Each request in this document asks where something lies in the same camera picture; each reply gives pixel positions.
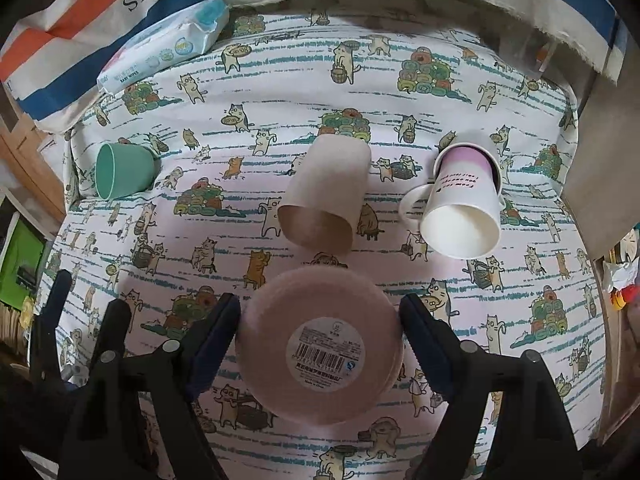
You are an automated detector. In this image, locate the white pink mug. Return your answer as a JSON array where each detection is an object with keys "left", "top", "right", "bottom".
[{"left": 398, "top": 131, "right": 503, "bottom": 260}]

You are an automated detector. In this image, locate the cat print bed sheet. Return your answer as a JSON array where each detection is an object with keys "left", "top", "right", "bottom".
[{"left": 44, "top": 1, "right": 609, "bottom": 480}]

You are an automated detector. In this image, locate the red yellow toy figure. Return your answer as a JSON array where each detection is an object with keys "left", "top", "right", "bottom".
[{"left": 610, "top": 284, "right": 640, "bottom": 311}]

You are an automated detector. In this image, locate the pink speckled cup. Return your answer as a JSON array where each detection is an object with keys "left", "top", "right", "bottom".
[{"left": 235, "top": 266, "right": 404, "bottom": 426}]

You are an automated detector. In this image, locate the brown wooden side panel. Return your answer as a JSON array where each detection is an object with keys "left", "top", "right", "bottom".
[{"left": 562, "top": 71, "right": 640, "bottom": 261}]

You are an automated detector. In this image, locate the green plastic cup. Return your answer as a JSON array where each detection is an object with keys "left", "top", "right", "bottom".
[{"left": 94, "top": 143, "right": 160, "bottom": 200}]

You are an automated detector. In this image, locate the beige plastic cup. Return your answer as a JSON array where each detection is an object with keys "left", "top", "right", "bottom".
[{"left": 277, "top": 134, "right": 371, "bottom": 255}]

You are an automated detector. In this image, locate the baby wipes pack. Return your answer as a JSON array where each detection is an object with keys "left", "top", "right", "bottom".
[{"left": 96, "top": 0, "right": 229, "bottom": 94}]

